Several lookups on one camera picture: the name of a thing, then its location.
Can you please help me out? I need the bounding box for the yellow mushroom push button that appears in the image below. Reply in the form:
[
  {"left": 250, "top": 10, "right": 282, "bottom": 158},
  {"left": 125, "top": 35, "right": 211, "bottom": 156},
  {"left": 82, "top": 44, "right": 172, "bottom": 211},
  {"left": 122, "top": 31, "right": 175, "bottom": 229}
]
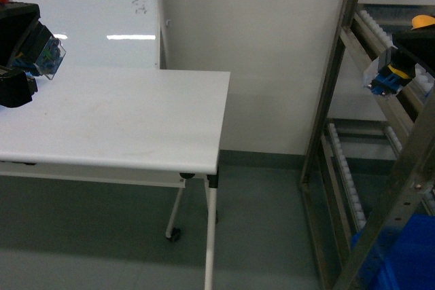
[{"left": 363, "top": 15, "right": 434, "bottom": 96}]

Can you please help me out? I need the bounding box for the red mushroom push button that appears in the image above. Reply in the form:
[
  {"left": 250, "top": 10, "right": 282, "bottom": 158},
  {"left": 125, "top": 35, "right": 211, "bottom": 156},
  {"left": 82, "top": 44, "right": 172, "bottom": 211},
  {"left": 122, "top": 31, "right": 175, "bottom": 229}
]
[{"left": 1, "top": 0, "right": 66, "bottom": 80}]

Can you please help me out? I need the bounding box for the blue plastic bin centre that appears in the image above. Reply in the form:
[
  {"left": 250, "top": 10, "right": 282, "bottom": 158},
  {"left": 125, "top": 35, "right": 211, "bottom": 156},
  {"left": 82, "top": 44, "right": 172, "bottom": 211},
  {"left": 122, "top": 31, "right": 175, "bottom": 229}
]
[{"left": 364, "top": 215, "right": 434, "bottom": 290}]

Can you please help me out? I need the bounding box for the white wall corner post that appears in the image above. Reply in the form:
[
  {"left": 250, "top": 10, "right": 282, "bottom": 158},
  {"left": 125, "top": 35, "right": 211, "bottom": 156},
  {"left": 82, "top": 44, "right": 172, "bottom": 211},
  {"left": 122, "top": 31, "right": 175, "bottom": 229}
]
[{"left": 157, "top": 0, "right": 170, "bottom": 69}]

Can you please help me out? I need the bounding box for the metal roller rack frame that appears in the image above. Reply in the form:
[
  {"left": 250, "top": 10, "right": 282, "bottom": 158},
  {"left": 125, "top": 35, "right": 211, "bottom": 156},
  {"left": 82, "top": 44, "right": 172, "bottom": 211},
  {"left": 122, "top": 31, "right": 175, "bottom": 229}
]
[{"left": 300, "top": 0, "right": 434, "bottom": 289}]

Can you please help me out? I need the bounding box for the white folding table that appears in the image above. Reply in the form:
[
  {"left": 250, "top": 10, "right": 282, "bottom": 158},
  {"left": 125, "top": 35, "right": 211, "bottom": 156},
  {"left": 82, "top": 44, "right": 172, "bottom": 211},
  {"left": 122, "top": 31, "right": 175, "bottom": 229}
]
[{"left": 1, "top": 67, "right": 230, "bottom": 289}]

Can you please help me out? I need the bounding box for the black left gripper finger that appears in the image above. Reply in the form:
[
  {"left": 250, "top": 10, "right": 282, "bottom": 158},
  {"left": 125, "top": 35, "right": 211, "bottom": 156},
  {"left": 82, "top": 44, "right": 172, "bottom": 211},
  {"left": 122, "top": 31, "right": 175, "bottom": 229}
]
[
  {"left": 1, "top": 2, "right": 40, "bottom": 66},
  {"left": 1, "top": 66, "right": 38, "bottom": 108}
]

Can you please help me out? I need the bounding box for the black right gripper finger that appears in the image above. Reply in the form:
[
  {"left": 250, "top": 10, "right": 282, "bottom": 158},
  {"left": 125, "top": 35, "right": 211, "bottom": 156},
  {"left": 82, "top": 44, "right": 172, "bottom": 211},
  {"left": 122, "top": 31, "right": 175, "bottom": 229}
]
[{"left": 392, "top": 26, "right": 434, "bottom": 77}]

